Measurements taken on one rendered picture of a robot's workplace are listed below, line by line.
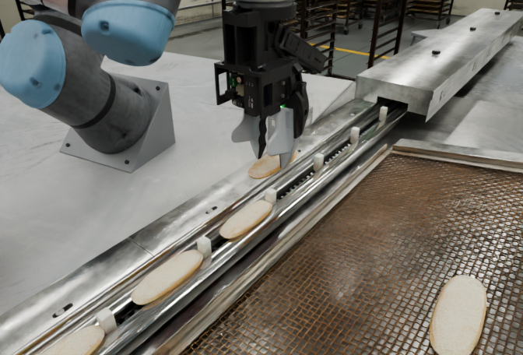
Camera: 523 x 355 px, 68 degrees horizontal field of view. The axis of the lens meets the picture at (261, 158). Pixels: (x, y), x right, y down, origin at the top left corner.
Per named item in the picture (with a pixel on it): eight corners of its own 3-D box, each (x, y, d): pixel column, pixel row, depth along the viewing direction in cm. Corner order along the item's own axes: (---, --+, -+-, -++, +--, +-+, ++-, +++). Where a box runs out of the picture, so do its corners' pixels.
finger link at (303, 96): (274, 136, 51) (266, 71, 48) (282, 131, 53) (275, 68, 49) (303, 141, 48) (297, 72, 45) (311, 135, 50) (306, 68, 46)
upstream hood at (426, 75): (477, 25, 179) (482, 5, 175) (521, 29, 170) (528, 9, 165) (352, 103, 95) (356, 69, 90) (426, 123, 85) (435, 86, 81)
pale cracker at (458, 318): (447, 272, 38) (447, 263, 37) (492, 285, 36) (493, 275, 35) (419, 350, 31) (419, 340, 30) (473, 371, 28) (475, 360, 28)
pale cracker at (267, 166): (282, 146, 60) (283, 139, 59) (303, 153, 58) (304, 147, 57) (240, 173, 53) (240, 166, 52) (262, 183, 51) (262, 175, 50)
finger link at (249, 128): (222, 162, 54) (226, 103, 49) (249, 146, 58) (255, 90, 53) (238, 172, 52) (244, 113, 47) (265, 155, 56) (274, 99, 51)
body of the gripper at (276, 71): (215, 109, 48) (208, 5, 42) (258, 90, 54) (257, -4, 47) (264, 125, 44) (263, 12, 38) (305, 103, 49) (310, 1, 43)
